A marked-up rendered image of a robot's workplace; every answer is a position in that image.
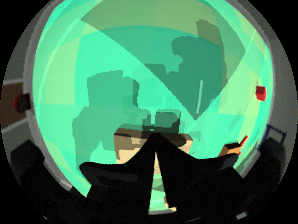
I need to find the tan square block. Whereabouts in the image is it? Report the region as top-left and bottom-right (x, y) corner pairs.
(114, 128), (193, 175)

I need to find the orange square block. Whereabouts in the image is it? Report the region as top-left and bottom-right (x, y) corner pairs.
(218, 143), (242, 156)

